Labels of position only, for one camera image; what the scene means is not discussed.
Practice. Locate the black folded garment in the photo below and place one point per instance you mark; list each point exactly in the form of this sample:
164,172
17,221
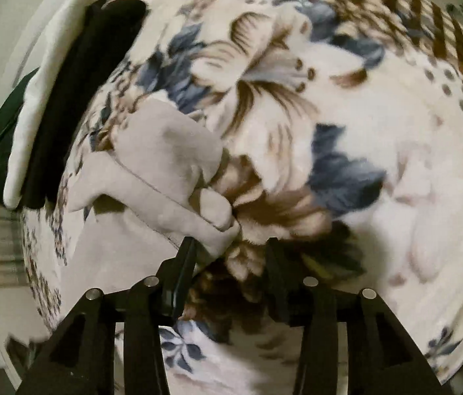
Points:
109,32

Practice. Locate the white folded garment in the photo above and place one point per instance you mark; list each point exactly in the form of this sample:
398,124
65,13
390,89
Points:
58,37

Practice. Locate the beige small garment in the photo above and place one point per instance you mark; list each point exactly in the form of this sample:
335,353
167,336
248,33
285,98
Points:
160,168

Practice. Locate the dark green garment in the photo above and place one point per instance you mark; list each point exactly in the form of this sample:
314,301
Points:
9,113

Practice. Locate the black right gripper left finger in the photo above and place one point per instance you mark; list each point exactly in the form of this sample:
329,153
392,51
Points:
175,276

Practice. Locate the floral fleece blanket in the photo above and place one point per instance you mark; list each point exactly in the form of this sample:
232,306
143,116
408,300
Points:
346,148

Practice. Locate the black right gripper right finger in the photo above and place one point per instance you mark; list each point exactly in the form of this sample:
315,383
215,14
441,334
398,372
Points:
288,299

